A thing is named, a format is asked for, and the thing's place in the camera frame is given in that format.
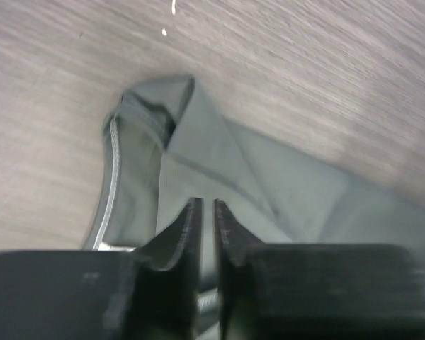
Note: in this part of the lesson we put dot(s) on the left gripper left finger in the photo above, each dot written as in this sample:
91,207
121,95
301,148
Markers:
147,293

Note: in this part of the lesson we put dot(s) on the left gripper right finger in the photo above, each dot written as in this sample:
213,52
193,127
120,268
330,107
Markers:
314,291

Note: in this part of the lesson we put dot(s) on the grey t shirt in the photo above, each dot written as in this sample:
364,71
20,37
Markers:
164,143

